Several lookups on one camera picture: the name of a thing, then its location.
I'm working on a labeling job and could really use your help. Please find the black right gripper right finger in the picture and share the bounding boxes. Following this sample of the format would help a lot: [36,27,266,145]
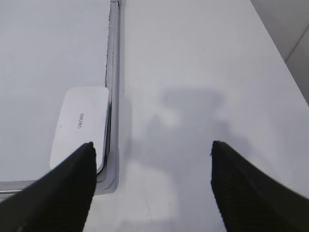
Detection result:
[211,141,309,232]

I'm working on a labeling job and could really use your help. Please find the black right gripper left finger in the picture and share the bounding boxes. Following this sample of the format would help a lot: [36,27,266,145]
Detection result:
[0,142,97,232]

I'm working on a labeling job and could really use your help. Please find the white whiteboard eraser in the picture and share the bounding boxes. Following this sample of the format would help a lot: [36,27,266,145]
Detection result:
[49,86,110,173]

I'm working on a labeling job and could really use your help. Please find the whiteboard with aluminium frame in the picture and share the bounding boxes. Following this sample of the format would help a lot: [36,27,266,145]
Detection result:
[0,0,120,198]

